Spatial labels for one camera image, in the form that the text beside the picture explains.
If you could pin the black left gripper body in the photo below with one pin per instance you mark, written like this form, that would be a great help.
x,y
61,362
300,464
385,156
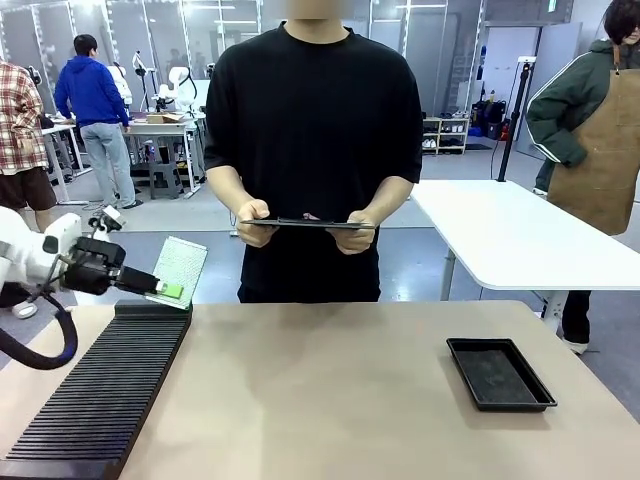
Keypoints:
x,y
95,270

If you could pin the green perforated PCB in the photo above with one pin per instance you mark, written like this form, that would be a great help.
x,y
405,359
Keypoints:
x,y
182,260

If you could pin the black clipboard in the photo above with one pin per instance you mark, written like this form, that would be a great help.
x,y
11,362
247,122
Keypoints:
x,y
310,223

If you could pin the person's left forearm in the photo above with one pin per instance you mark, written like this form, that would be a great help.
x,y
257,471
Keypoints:
x,y
392,197

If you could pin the person's right forearm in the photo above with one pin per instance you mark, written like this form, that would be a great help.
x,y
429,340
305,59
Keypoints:
x,y
227,192

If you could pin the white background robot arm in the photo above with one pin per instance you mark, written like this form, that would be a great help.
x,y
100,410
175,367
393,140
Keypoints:
x,y
180,85

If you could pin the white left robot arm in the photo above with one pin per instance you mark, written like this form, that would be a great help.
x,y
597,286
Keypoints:
x,y
25,250

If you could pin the black slotted PCB rack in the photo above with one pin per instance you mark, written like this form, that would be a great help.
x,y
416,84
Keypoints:
x,y
100,380

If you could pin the person's right hand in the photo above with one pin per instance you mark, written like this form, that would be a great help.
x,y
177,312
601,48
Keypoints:
x,y
252,232

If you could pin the person's left hand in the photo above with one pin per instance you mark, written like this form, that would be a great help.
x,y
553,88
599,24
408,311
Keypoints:
x,y
357,240

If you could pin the white slipper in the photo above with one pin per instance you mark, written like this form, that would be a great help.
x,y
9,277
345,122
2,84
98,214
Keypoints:
x,y
25,311

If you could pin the grey step stool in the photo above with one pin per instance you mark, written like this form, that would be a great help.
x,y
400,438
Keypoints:
x,y
164,180

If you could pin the white height-adjustable desk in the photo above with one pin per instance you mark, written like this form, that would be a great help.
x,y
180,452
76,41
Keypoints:
x,y
60,131

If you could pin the white desk with cardboard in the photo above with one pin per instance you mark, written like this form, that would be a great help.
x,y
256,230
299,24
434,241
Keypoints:
x,y
165,131

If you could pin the person in plaid shirt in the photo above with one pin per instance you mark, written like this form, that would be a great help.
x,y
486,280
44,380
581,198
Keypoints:
x,y
20,130

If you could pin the brown cardboard box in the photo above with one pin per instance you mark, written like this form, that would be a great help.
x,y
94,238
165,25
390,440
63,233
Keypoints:
x,y
165,118

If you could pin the person in blue hoodie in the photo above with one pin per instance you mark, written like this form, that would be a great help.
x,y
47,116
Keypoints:
x,y
92,100

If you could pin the white lamp stand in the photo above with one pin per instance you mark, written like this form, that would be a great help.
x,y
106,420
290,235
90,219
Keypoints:
x,y
140,75

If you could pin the person in black t-shirt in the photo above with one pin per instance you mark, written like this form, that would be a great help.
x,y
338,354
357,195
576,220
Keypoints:
x,y
315,125

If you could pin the wooden shoe shelf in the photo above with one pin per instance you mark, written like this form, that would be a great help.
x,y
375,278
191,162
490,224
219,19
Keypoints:
x,y
446,135

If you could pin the black plastic tray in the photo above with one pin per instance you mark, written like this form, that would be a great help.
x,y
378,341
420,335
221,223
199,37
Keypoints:
x,y
500,375

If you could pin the white rounded table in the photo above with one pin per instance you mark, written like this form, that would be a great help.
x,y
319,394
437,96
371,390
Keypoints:
x,y
515,235

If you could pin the black luggage bags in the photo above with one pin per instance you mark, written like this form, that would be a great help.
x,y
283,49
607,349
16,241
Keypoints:
x,y
490,117

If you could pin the black tripod pole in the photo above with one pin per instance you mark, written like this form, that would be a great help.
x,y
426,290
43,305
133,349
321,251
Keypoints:
x,y
512,120

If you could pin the person in brown apron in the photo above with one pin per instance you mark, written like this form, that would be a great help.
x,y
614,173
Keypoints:
x,y
595,130

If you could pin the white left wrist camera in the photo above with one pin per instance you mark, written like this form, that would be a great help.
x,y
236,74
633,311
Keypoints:
x,y
111,216

